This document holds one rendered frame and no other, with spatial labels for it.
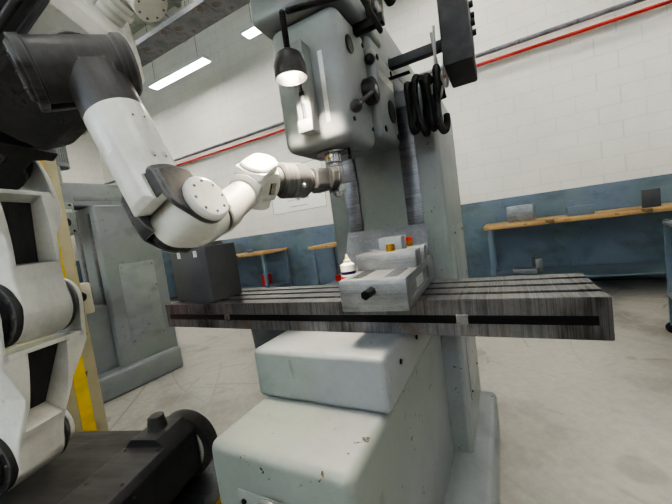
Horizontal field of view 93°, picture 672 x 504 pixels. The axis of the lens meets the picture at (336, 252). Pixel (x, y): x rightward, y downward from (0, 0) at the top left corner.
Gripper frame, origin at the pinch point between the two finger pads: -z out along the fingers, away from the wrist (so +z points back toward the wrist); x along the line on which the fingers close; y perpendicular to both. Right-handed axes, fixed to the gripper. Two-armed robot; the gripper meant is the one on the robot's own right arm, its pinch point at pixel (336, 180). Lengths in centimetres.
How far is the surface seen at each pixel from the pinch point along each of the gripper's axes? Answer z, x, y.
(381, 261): 1.9, -15.7, 22.8
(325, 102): 6.6, -7.8, -17.5
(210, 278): 27, 38, 24
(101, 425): 66, 158, 107
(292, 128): 11.0, 1.8, -14.0
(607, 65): -449, 28, -138
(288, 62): 18.8, -12.4, -22.2
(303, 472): 34, -24, 53
